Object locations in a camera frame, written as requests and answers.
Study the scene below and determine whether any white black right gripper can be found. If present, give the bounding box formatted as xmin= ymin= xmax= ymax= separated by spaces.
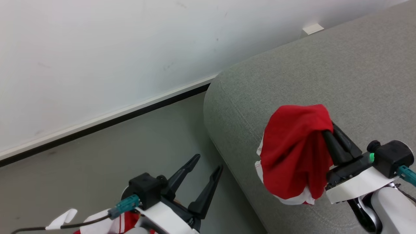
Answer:
xmin=322 ymin=122 xmax=400 ymax=205

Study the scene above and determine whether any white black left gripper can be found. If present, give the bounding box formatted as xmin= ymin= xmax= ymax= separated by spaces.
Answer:
xmin=134 ymin=154 xmax=224 ymax=234

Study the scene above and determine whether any red garment with white trim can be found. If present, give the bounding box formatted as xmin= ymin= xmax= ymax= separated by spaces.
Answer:
xmin=255 ymin=104 xmax=334 ymax=206

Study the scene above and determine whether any grey fabric sofa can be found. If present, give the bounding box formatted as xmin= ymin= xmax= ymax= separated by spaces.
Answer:
xmin=203 ymin=1 xmax=416 ymax=234

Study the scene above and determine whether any white and red striped garment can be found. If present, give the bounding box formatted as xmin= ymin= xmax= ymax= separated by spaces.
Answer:
xmin=73 ymin=209 xmax=157 ymax=234

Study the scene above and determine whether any white and black baseboard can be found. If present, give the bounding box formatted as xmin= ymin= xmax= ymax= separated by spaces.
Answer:
xmin=0 ymin=73 xmax=219 ymax=168

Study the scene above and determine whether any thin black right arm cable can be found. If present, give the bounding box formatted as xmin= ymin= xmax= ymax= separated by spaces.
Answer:
xmin=392 ymin=183 xmax=416 ymax=206

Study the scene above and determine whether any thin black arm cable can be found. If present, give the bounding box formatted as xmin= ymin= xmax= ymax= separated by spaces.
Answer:
xmin=11 ymin=214 xmax=111 ymax=234
xmin=392 ymin=183 xmax=416 ymax=206

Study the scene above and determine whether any small white wall plate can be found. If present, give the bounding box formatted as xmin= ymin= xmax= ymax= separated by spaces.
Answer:
xmin=302 ymin=23 xmax=325 ymax=35

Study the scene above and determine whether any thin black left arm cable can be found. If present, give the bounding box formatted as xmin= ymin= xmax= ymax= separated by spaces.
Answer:
xmin=11 ymin=214 xmax=111 ymax=234

